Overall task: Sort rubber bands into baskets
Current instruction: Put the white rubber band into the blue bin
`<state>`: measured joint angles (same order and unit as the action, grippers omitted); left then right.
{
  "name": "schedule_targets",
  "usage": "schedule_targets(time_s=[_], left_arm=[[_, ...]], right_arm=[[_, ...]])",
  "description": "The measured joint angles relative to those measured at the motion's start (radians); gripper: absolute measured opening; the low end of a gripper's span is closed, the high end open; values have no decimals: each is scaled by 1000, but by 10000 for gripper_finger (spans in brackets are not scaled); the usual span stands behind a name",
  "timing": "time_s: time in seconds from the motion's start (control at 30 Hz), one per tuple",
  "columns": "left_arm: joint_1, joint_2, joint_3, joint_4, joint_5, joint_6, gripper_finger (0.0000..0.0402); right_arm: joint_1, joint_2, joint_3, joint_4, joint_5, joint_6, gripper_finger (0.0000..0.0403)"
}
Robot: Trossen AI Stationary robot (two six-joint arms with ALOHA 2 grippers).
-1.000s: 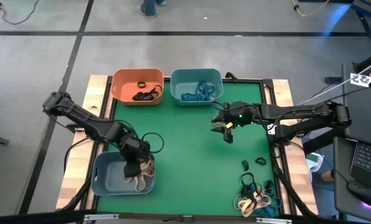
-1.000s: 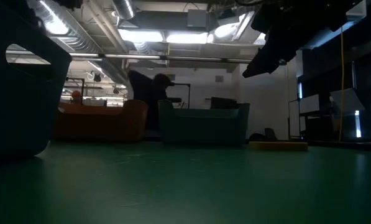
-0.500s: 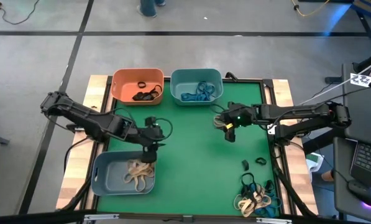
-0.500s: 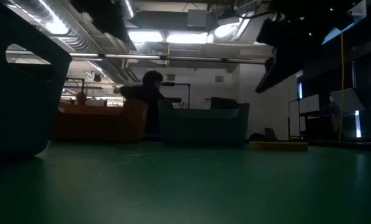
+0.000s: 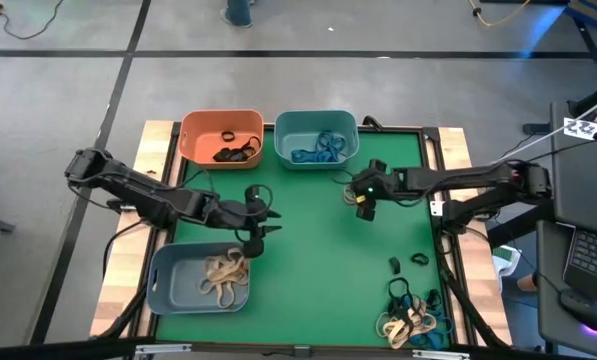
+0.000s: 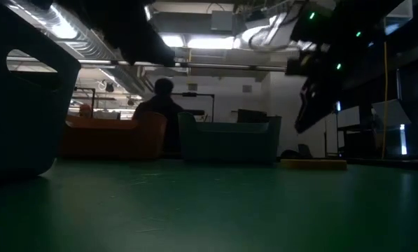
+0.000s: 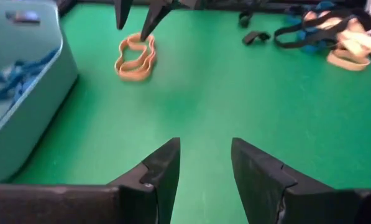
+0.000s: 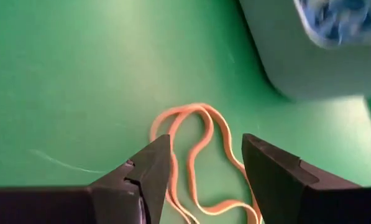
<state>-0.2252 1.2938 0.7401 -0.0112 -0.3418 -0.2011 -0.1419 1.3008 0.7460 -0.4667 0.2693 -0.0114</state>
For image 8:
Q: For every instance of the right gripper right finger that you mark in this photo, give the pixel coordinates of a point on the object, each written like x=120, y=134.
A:
x=272, y=180

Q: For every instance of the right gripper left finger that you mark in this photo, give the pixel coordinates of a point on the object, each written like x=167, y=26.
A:
x=141, y=186

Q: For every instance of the tan rubber band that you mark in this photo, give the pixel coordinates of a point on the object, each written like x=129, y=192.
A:
x=225, y=127
x=208, y=130

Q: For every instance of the teal plastic basket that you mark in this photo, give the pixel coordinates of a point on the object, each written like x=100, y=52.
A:
x=297, y=62

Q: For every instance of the green table mat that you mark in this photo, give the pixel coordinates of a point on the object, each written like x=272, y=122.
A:
x=79, y=77

